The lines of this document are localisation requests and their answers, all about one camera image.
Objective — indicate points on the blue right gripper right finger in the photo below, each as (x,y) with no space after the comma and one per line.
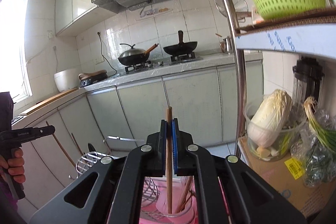
(175,131)

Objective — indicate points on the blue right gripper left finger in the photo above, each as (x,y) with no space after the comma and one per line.
(162,146)

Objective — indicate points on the brown wooden chopstick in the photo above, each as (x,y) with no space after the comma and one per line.
(169,159)

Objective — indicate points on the person's left hand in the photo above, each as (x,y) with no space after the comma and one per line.
(14,166)

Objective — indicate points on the wooden cutting board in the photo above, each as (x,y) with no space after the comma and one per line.
(46,102)

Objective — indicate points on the pink plastic utensil holder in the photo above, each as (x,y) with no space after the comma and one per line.
(155,205)

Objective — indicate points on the gas stove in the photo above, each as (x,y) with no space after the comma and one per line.
(153,64)

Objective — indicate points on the white rice cooker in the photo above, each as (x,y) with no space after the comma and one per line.
(67,79)

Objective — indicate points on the lidded black wok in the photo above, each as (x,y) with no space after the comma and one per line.
(134,56)

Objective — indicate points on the open black wok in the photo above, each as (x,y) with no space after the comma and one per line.
(181,48)

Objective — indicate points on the clear plastic bowl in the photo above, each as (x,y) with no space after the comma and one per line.
(280,147)

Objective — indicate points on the napa cabbage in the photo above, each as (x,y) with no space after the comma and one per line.
(270,118)

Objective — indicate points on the steel kettle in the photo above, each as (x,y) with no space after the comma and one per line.
(226,46)

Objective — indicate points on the cardboard box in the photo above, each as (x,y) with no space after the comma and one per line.
(284,176)

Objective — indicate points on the black blender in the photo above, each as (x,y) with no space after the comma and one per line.
(308,75)

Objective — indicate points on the green onions bunch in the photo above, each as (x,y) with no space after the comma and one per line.
(325,136)

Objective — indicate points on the metal shelf rack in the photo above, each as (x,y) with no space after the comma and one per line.
(313,40)

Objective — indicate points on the chrome wire utensil rack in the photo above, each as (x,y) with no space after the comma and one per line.
(90,160)

